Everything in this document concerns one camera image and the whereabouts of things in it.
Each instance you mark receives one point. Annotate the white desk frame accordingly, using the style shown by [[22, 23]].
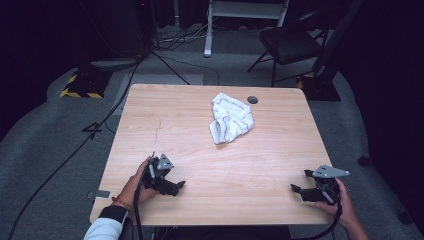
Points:
[[209, 33]]

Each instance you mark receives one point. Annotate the white towel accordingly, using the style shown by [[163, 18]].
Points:
[[230, 118]]

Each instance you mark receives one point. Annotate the person's left hand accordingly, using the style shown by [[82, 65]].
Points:
[[131, 190]]

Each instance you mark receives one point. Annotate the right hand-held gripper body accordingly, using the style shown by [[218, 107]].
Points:
[[328, 186]]

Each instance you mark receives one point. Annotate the black folding chair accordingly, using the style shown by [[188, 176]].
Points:
[[290, 45]]

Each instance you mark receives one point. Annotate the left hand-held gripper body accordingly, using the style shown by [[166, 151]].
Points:
[[156, 173]]

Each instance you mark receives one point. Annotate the person's right hand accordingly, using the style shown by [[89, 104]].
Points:
[[345, 208]]

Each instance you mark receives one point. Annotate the black yellow striped stand base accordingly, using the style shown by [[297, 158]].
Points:
[[85, 83]]

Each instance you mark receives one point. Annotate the person's dark lap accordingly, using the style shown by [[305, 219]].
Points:
[[223, 233]]

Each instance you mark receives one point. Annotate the grey tape strip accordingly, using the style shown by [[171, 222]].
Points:
[[99, 194]]

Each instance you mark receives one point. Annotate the black stand with slanted post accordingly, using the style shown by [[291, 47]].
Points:
[[321, 86]]

